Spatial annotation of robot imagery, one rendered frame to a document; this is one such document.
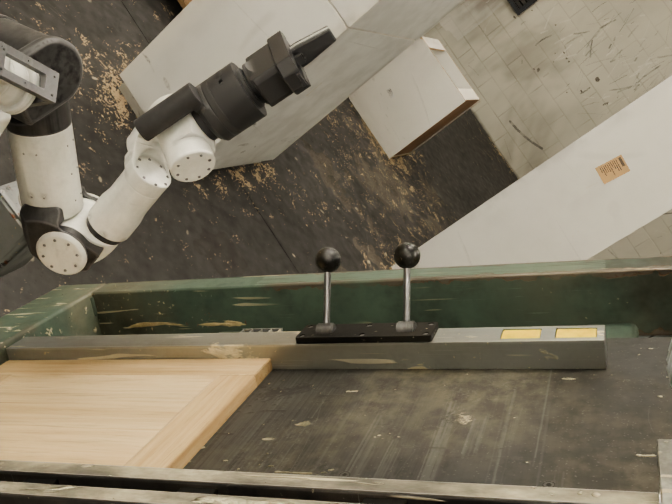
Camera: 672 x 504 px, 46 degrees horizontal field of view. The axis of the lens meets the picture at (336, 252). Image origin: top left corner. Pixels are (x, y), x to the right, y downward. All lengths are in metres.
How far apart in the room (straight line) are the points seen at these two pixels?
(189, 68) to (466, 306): 2.53
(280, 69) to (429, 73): 4.88
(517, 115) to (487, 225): 4.49
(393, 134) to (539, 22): 3.42
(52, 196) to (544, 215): 3.63
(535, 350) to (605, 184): 3.50
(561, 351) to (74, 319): 0.91
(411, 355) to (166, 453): 0.35
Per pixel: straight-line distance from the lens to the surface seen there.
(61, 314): 1.54
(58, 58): 1.16
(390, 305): 1.34
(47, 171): 1.22
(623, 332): 1.26
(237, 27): 3.52
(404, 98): 6.00
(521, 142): 9.07
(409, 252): 1.10
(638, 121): 4.49
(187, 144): 1.11
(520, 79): 9.06
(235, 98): 1.10
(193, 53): 3.63
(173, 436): 1.01
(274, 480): 0.76
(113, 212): 1.23
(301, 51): 1.12
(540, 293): 1.28
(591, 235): 4.57
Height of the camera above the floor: 1.97
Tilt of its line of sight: 26 degrees down
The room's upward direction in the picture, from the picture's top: 54 degrees clockwise
